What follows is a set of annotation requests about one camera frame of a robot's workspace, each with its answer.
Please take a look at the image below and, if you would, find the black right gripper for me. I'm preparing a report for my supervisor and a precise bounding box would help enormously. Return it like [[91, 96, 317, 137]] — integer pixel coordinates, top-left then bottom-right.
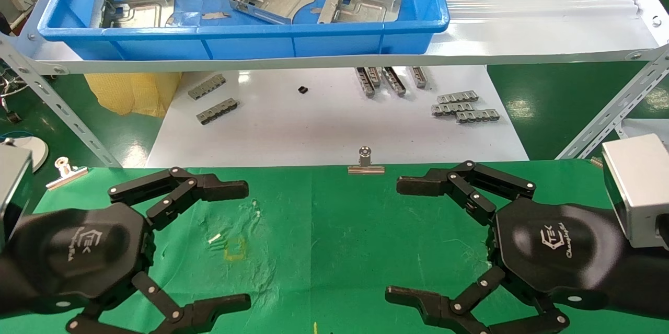
[[385, 160, 628, 334]]

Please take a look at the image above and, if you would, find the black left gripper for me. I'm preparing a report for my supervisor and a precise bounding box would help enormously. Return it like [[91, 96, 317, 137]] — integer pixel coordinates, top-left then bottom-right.
[[16, 167, 252, 334]]

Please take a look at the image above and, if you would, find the green table cloth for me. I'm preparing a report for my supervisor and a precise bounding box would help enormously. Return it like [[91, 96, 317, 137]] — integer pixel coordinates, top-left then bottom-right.
[[0, 160, 669, 334]]

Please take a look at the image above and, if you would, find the blue plastic bin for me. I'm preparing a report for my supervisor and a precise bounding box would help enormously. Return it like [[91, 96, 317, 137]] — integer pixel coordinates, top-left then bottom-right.
[[38, 0, 450, 61]]

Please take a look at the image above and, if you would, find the white metal shelf rack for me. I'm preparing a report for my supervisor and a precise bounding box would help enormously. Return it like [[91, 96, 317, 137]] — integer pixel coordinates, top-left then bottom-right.
[[0, 0, 669, 167]]

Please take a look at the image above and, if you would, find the black stool with chrome base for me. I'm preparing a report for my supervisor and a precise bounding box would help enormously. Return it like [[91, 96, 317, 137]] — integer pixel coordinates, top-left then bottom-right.
[[0, 60, 24, 123]]

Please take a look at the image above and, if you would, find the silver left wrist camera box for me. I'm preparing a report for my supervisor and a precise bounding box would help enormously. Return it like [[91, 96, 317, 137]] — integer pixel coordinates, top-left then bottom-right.
[[0, 143, 33, 243]]

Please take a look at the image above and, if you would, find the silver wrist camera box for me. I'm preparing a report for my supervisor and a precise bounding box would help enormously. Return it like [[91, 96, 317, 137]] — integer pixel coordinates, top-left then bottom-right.
[[0, 143, 33, 243], [601, 134, 669, 249]]

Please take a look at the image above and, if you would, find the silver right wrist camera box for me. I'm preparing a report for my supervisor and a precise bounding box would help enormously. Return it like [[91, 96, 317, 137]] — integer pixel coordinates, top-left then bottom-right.
[[601, 134, 669, 249]]

